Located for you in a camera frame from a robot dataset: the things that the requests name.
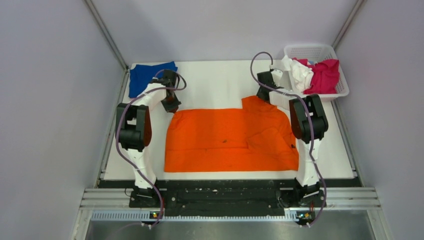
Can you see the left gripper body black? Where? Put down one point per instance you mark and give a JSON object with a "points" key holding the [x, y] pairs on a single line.
{"points": [[171, 102]]}

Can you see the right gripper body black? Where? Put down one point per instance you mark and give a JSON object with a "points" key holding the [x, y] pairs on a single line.
{"points": [[258, 94]]}

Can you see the orange t shirt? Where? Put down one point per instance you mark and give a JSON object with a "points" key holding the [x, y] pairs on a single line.
{"points": [[254, 138]]}

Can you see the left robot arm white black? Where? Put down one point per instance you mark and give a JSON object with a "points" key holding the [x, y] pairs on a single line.
{"points": [[134, 132]]}

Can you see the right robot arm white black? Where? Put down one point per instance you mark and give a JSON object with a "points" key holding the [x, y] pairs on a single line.
{"points": [[308, 124]]}

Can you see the crumpled white t shirt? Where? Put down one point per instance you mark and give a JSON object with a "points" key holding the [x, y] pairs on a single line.
{"points": [[301, 74]]}

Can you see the folded blue t shirt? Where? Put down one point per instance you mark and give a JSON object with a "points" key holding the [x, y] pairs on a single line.
{"points": [[140, 75]]}

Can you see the white plastic laundry basket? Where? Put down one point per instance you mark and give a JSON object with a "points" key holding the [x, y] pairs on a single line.
{"points": [[315, 53]]}

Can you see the crumpled magenta t shirt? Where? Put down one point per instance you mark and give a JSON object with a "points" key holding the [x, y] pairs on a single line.
{"points": [[326, 76]]}

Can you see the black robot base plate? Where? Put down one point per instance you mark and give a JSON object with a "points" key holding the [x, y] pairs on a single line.
{"points": [[218, 198]]}

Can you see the aluminium frame rail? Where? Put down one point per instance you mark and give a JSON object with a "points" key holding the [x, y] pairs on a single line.
{"points": [[337, 198]]}

